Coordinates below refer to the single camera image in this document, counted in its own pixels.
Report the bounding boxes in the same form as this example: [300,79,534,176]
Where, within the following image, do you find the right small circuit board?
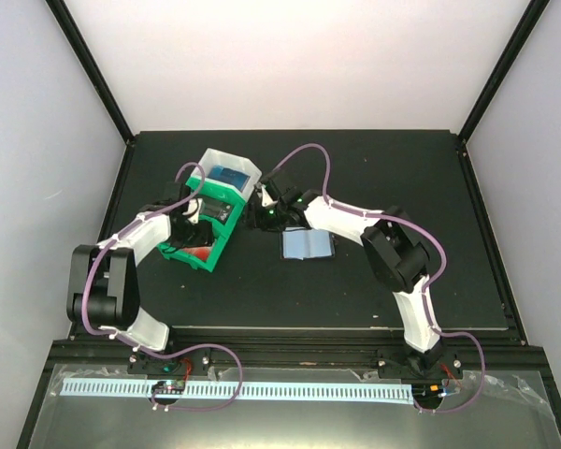
[411,384,453,399]

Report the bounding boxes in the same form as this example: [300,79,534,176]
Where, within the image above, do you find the left black frame post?
[44,0,137,146]

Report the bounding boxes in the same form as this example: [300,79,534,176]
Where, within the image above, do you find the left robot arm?
[66,181,214,373]

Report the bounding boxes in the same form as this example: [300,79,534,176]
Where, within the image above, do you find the green plastic bin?
[157,220,229,272]
[196,178,247,239]

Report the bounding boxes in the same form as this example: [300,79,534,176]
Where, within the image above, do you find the right black frame post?
[457,0,554,141]

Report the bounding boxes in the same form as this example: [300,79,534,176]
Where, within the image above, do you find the left small circuit board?
[151,380,186,396]

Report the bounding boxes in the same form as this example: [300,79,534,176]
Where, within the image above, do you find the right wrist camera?
[254,182,276,209]

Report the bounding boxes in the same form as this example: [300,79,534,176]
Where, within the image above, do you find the white slotted cable duct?
[59,378,413,405]

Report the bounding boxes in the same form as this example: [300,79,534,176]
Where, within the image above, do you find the black cards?
[201,196,234,224]

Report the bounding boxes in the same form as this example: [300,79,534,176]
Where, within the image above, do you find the red credit card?
[180,246,212,262]

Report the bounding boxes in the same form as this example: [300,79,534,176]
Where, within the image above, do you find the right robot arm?
[248,170,442,377]

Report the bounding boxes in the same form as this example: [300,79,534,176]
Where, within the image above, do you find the purple cable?
[81,161,243,415]
[273,142,487,416]

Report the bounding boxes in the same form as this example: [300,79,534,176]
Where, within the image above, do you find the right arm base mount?
[374,344,462,380]

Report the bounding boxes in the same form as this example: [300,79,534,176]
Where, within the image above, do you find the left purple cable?
[81,161,243,415]

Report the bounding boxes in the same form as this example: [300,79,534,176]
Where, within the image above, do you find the black frame post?
[457,0,554,141]
[44,0,137,146]

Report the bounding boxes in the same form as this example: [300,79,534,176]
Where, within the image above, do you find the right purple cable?
[273,142,487,416]

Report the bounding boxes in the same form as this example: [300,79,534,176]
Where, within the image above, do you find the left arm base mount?
[126,347,212,378]

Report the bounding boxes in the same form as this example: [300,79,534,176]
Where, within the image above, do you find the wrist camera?
[182,198,203,225]
[254,182,276,209]

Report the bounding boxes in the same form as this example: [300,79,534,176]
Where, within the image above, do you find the black aluminium front rail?
[45,326,549,372]

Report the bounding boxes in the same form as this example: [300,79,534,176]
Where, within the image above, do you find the clear white plastic bin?
[199,148,262,202]

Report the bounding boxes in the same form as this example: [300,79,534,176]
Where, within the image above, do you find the blue cards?
[208,165,250,192]

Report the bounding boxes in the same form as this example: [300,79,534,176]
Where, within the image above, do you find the clear acrylic sheet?
[29,367,561,448]

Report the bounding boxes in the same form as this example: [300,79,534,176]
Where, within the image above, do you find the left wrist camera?
[182,198,203,225]

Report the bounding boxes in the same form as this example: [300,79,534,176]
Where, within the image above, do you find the small circuit board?
[411,384,453,399]
[151,380,186,396]

